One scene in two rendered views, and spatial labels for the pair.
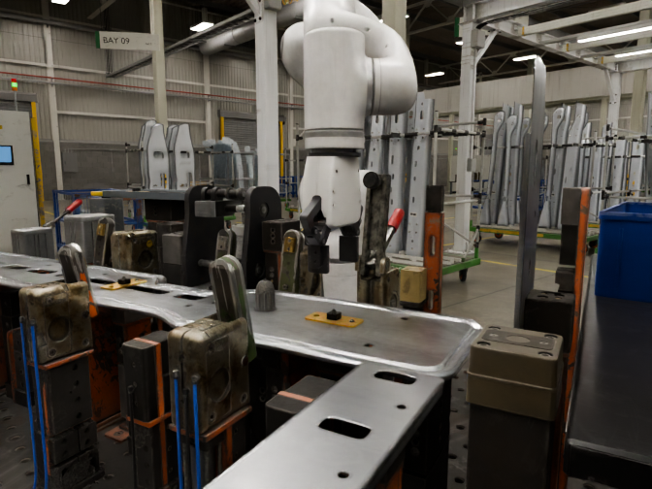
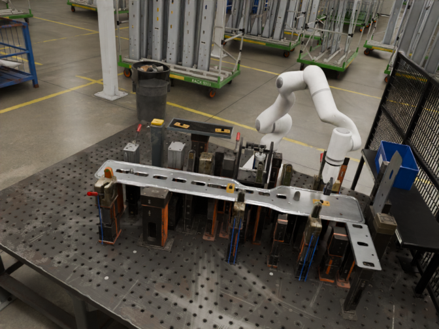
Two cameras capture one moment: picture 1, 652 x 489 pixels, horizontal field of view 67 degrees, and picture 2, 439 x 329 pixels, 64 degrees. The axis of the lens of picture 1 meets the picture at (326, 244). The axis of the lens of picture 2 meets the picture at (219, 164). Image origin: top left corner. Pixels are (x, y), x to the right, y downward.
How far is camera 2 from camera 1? 1.41 m
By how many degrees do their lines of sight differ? 32
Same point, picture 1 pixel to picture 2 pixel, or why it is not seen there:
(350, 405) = (357, 237)
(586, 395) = (400, 230)
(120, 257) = (205, 168)
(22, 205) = not seen: outside the picture
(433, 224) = (343, 168)
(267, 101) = not seen: outside the picture
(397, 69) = (358, 142)
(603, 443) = (409, 243)
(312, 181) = (331, 173)
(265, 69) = not seen: outside the picture
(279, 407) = (339, 238)
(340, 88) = (345, 150)
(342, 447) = (367, 249)
